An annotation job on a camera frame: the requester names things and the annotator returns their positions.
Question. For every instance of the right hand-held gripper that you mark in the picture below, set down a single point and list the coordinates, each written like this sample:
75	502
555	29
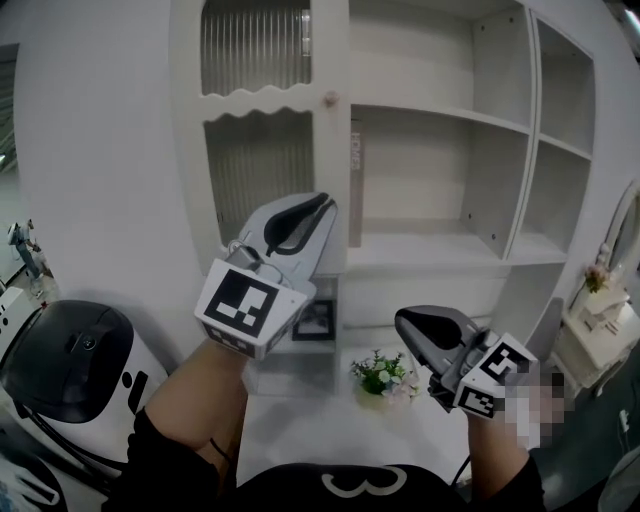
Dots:
492	362

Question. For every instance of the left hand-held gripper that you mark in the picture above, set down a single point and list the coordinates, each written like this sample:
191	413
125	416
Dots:
240	300

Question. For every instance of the white cabinet door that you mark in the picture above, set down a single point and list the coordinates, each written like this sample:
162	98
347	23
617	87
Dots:
330	150

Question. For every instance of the person's left forearm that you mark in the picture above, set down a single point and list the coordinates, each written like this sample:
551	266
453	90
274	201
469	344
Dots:
200	390

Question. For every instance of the person's right forearm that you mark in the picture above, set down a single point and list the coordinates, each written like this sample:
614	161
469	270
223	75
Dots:
492	450

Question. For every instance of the white table top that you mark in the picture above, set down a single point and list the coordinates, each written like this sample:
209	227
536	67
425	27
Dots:
310	430

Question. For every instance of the white box with black holes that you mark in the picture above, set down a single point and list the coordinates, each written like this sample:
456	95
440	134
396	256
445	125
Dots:
12	305

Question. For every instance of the small potted flower plant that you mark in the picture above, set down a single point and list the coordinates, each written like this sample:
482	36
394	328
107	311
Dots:
380	380

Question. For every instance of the white shelf hutch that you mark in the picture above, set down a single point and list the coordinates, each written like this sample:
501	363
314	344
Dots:
425	175

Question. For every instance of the white dressing table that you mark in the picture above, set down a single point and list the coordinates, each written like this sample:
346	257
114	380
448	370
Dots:
600	320

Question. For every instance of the pink flower bunch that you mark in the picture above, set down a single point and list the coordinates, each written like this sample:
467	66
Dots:
595	277

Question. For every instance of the oval white mirror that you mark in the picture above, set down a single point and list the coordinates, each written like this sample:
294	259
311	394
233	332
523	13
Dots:
625	235

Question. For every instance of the white and black robot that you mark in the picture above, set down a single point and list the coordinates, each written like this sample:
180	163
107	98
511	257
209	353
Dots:
65	360

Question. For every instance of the person's black shirt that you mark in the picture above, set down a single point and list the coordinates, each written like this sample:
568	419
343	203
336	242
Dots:
165	475

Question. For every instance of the black picture frame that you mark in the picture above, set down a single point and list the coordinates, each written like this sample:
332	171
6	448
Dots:
315	320

